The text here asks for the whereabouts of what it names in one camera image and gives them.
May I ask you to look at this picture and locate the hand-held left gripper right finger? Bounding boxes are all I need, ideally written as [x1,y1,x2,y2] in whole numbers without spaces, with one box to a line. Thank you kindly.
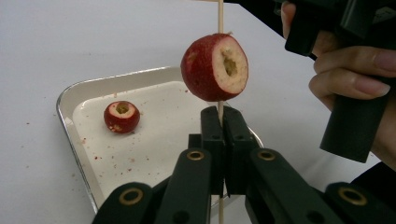
[222,105,263,198]

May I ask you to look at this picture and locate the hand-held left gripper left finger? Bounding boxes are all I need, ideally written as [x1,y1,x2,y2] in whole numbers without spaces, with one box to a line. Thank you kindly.
[188,105,226,198]

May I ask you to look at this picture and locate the metal tray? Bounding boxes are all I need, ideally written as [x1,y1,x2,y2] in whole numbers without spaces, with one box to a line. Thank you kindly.
[56,65,264,217]

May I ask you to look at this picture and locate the red hawthorn fruit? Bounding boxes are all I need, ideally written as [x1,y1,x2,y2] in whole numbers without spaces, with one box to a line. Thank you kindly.
[179,33,249,103]
[103,100,141,135]

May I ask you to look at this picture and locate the wooden skewer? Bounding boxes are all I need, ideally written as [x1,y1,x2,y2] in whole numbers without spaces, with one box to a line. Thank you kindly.
[217,0,225,224]

